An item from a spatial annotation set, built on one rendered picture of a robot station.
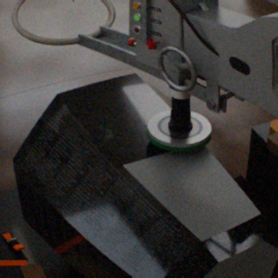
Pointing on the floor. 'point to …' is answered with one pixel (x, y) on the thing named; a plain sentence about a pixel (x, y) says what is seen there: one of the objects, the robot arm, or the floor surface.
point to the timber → (33, 271)
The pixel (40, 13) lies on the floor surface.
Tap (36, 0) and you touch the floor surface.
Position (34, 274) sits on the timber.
